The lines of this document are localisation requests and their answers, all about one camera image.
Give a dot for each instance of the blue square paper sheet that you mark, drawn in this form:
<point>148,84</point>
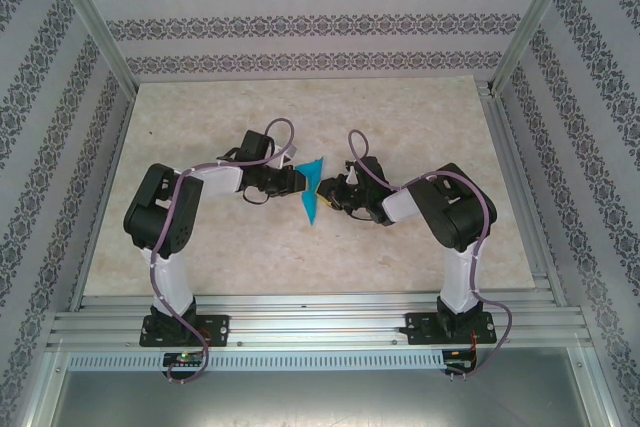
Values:
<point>311,212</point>

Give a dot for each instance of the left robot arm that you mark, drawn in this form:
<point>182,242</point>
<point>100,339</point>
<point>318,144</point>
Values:
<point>220,179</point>

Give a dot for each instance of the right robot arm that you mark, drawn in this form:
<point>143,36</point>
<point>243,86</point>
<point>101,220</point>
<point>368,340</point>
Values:
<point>400,204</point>

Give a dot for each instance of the grey sheet metal panel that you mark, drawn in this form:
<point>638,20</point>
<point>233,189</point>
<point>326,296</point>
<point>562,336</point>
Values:
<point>320,399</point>

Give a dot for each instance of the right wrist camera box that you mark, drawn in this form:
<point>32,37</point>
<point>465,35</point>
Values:
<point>352,176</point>

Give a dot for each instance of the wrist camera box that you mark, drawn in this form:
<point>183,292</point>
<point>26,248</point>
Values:
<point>352,176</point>
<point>290,156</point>

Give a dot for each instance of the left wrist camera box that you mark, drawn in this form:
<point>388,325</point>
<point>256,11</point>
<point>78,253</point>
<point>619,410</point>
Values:
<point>290,156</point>

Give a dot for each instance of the long aluminium mounting rail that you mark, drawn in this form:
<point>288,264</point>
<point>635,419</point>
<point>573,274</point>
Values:
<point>315,322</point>

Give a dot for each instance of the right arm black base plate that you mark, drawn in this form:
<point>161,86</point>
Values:
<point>420,329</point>

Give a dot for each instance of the aluminium side rail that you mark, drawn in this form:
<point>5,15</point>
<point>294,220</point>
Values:
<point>107,187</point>
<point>510,157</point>

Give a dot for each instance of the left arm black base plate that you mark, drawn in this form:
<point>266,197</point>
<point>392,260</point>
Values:
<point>215,329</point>

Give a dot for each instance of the aluminium frame post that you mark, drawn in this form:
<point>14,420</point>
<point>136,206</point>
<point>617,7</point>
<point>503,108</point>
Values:
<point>535,17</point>
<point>90,17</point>

